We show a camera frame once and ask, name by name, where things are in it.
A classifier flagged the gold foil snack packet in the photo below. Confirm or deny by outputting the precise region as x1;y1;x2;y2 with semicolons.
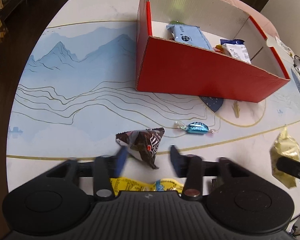
270;126;300;189

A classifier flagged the blue white snack packet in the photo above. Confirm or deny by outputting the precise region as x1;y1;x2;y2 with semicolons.
220;39;251;64

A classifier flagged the light blue snack packet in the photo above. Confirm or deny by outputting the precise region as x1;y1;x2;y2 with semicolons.
166;24;213;51

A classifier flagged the green silver snack bar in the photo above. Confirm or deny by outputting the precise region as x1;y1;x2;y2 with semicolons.
169;21;183;25

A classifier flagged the brown m&m chocolate packet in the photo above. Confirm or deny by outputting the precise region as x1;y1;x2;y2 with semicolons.
116;127;165;170

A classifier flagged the yellow cartoon snack packet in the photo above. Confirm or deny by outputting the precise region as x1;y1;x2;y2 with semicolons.
110;177;184;196

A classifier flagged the blue wrapped candy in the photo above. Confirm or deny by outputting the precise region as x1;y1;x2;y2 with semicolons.
174;121;217;135

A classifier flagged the red white cardboard box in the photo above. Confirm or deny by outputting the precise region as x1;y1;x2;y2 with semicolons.
135;0;290;102

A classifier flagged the small wrapper on table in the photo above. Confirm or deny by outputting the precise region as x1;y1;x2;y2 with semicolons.
275;36;295;58

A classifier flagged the red checkered snack packet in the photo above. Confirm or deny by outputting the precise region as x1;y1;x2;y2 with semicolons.
213;44;225;54

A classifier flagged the pink padded jacket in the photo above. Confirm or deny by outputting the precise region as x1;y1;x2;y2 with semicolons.
223;0;280;38

